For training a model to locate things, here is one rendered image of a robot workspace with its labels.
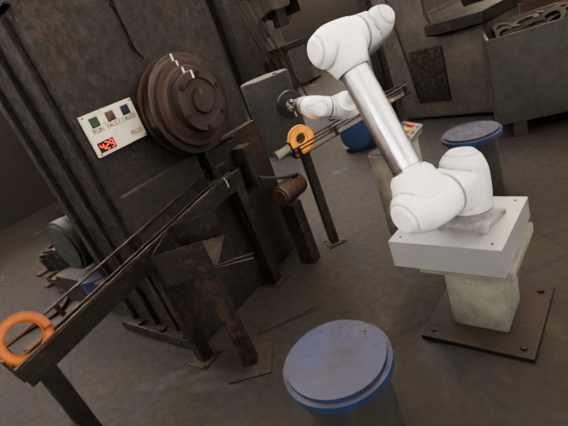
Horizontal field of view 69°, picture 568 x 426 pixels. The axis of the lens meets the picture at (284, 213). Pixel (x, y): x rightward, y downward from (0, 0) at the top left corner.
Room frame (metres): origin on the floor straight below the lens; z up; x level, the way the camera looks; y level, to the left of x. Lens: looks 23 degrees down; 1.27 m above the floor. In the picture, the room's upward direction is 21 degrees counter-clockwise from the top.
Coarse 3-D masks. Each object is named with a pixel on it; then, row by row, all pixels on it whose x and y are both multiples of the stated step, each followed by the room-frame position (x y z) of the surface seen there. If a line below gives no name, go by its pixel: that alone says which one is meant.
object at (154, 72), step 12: (168, 60) 2.03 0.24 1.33; (156, 72) 1.97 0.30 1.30; (144, 84) 1.97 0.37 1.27; (144, 96) 1.94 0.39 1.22; (144, 108) 1.93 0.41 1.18; (156, 108) 1.91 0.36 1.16; (156, 120) 1.89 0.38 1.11; (156, 132) 1.92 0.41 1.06; (168, 132) 1.91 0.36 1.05; (168, 144) 1.95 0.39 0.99; (180, 144) 1.94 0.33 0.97; (216, 144) 2.08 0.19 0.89
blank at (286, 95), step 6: (288, 90) 2.26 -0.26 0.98; (294, 90) 2.27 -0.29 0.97; (282, 96) 2.25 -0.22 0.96; (288, 96) 2.26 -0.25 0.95; (294, 96) 2.26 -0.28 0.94; (300, 96) 2.27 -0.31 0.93; (276, 102) 2.27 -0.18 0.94; (282, 102) 2.25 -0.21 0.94; (282, 108) 2.25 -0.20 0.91; (282, 114) 2.25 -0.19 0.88; (288, 114) 2.25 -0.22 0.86; (294, 114) 2.26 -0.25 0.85; (300, 114) 2.27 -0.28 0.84
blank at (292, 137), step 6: (294, 126) 2.31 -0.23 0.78; (300, 126) 2.29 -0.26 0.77; (306, 126) 2.29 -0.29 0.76; (294, 132) 2.28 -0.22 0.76; (300, 132) 2.29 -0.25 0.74; (306, 132) 2.29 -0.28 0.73; (312, 132) 2.30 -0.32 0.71; (288, 138) 2.28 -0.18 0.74; (294, 138) 2.28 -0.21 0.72; (306, 138) 2.30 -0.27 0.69; (294, 144) 2.28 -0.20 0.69; (300, 144) 2.29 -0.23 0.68; (306, 144) 2.29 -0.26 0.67; (306, 150) 2.29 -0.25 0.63
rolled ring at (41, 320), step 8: (24, 312) 1.35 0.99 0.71; (32, 312) 1.36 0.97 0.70; (8, 320) 1.31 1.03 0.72; (16, 320) 1.32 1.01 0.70; (24, 320) 1.34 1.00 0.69; (32, 320) 1.34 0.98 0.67; (40, 320) 1.35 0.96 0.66; (48, 320) 1.36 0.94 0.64; (0, 328) 1.29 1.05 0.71; (8, 328) 1.30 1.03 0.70; (48, 328) 1.34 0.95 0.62; (0, 336) 1.27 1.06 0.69; (48, 336) 1.32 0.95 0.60; (0, 344) 1.26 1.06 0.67; (0, 352) 1.24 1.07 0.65; (8, 352) 1.25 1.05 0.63; (8, 360) 1.23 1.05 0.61; (16, 360) 1.24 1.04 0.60
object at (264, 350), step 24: (168, 240) 1.56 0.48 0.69; (192, 240) 1.63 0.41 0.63; (216, 240) 1.58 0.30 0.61; (168, 264) 1.37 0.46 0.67; (192, 264) 1.36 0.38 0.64; (216, 264) 1.40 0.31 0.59; (216, 288) 1.48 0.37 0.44; (240, 336) 1.49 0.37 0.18; (240, 360) 1.55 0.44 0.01; (264, 360) 1.49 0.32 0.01
